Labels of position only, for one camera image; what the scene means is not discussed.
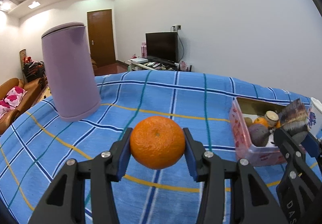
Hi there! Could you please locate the pink flowered pillow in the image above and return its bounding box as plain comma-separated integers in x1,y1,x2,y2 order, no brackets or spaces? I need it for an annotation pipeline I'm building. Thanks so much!
5,86,28,107
0,100,12,119

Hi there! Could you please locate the stack of dark chairs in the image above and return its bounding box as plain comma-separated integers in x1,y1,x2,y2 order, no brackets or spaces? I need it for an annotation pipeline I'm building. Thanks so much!
22,60,46,84

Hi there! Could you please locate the white printed mug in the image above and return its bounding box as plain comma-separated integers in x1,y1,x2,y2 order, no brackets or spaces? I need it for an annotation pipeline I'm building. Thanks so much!
307,97,322,139

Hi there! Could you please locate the cut taro chunk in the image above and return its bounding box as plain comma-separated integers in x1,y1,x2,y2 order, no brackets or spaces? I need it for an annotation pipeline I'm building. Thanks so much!
264,111,280,129

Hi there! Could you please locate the large purple round fruit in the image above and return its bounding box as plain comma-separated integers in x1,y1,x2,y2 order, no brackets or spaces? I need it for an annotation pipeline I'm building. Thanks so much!
249,124,270,147

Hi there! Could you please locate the pink tin box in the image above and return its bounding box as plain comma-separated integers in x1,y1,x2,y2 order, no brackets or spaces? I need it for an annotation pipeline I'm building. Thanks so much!
229,97,312,166

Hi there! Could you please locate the blue plaid blanket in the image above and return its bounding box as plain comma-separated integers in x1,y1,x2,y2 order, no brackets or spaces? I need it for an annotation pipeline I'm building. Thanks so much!
0,71,322,224

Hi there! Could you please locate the notched taro chunk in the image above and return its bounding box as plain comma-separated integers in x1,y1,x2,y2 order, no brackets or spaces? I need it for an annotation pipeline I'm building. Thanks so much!
278,98,309,144

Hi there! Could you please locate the white television stand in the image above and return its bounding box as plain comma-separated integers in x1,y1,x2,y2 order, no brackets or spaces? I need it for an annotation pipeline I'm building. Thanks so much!
128,57,194,73

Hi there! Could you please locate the brown leather sofa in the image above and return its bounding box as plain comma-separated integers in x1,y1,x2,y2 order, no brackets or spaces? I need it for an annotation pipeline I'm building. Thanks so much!
0,77,44,135

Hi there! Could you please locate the purple electric kettle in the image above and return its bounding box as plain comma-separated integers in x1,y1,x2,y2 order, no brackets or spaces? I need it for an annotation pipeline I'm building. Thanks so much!
41,22,102,122

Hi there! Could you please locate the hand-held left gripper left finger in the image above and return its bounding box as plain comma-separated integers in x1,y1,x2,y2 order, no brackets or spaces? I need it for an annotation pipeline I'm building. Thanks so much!
29,127,134,224

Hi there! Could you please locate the brown wooden door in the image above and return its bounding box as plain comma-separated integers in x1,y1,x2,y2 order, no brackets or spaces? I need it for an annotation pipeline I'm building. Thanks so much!
87,9,117,68

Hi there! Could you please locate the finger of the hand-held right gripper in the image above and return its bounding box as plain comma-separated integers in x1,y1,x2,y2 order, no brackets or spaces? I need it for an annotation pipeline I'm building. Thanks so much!
300,133,322,164
274,128,306,164

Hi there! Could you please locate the black television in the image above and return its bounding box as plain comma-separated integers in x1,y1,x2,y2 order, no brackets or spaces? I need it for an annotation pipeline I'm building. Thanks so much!
145,32,180,63

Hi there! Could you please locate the black power cable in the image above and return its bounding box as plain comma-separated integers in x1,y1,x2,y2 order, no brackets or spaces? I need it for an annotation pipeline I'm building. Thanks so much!
177,31,186,62

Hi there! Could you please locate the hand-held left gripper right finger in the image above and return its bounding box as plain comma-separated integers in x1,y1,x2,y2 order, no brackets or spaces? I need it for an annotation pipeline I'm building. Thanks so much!
183,127,290,224

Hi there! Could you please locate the wooden coffee table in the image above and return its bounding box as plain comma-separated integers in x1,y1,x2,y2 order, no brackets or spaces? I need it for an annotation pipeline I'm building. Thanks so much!
35,83,53,104

